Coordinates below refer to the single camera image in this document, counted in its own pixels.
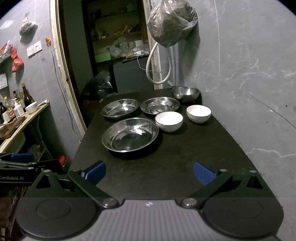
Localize green box on shelf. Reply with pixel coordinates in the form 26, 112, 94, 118
95, 52, 111, 63

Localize white bowl on shelf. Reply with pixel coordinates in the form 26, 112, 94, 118
25, 101, 38, 114

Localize white hose loop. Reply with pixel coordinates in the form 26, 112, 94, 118
145, 41, 172, 85

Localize red plastic bag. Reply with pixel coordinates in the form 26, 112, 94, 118
11, 47, 24, 73

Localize orange wall hook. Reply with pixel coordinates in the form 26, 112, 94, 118
45, 37, 52, 47

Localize steel bowl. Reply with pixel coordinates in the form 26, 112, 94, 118
171, 86, 200, 102

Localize dark wine bottle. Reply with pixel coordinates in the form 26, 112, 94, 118
21, 83, 35, 107

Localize steel plate back middle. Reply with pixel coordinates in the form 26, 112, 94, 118
140, 97, 180, 115

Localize grey bag on wall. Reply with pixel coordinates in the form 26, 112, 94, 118
19, 16, 36, 37

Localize wooden side shelf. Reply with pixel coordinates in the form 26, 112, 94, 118
0, 102, 50, 154

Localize large steel plate front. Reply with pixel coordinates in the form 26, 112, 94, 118
101, 118, 159, 153

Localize hanging plastic bag dark contents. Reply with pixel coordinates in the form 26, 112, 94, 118
147, 1, 198, 48

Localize steel plate back left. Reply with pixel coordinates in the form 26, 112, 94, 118
100, 98, 140, 118

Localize white wall switch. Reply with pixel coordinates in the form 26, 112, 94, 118
27, 41, 42, 58

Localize white pump bottle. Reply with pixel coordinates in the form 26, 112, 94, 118
13, 98, 24, 118

